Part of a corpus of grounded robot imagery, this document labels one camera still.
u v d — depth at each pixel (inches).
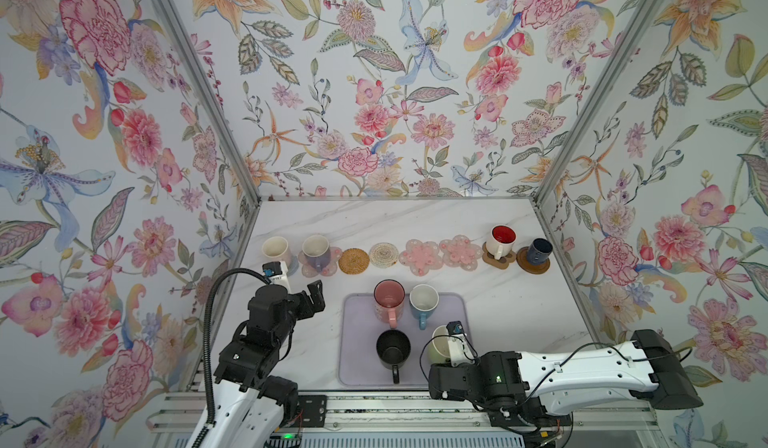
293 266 39.6
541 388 18.2
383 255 40.8
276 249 38.1
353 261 40.8
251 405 18.8
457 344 26.2
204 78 34.1
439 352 28.4
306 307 25.4
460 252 41.6
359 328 34.6
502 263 40.5
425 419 29.2
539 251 37.9
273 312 20.7
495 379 19.5
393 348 32.3
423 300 35.5
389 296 34.7
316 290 26.3
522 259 40.6
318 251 39.6
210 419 17.4
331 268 39.7
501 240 40.5
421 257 41.1
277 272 24.8
